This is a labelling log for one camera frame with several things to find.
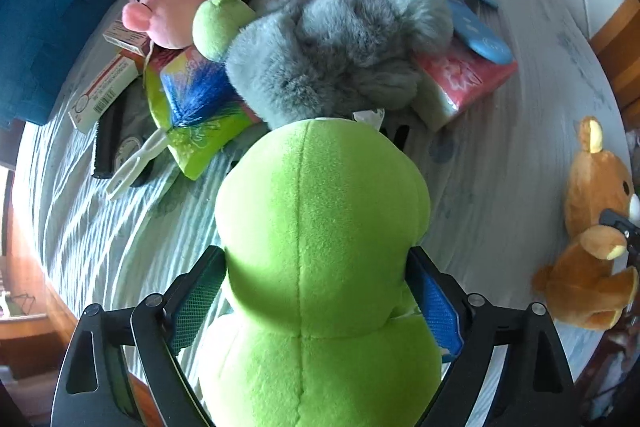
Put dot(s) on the green packet blue brush print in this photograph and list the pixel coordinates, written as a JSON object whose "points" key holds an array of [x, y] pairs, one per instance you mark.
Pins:
{"points": [[200, 117]]}

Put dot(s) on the white red medicine box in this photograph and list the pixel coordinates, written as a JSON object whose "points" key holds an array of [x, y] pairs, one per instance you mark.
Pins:
{"points": [[102, 92]]}

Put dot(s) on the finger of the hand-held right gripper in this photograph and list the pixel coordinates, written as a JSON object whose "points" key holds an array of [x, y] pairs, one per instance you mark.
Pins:
{"points": [[622, 224]]}

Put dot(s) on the brown bear plush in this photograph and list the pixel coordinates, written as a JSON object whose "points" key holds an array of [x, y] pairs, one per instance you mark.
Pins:
{"points": [[595, 207]]}

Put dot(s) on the green plush toy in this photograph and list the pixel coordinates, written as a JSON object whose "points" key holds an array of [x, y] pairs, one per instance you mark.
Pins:
{"points": [[320, 257]]}

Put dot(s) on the small green ball plush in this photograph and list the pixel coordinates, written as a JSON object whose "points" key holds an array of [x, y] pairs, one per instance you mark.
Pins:
{"points": [[215, 27]]}

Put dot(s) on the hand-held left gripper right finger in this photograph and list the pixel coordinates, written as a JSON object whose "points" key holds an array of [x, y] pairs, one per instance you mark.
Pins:
{"points": [[440, 312]]}

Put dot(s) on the grey fluffy plush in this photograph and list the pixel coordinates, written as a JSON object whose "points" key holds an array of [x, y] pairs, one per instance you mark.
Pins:
{"points": [[340, 47]]}

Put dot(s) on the blue storage crate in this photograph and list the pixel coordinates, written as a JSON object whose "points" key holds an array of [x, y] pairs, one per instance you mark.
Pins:
{"points": [[65, 17]]}

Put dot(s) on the small red white box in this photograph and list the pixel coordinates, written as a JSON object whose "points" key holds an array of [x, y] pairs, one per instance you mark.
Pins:
{"points": [[125, 38]]}

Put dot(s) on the striped light blue cloth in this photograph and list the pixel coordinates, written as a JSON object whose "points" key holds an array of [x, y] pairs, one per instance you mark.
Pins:
{"points": [[475, 217]]}

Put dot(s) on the white plastic tweezers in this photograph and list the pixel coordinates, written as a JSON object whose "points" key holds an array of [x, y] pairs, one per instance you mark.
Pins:
{"points": [[137, 159]]}

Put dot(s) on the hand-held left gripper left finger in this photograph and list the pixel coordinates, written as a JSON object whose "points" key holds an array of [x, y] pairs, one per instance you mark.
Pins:
{"points": [[192, 307]]}

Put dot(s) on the pink floral tissue pack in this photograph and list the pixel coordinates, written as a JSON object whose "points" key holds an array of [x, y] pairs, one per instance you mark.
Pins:
{"points": [[465, 79]]}

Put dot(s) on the wooden panel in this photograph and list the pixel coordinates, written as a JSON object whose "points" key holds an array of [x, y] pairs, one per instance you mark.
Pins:
{"points": [[620, 57]]}

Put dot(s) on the blue round paddle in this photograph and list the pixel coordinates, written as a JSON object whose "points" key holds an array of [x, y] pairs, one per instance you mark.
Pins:
{"points": [[480, 32]]}

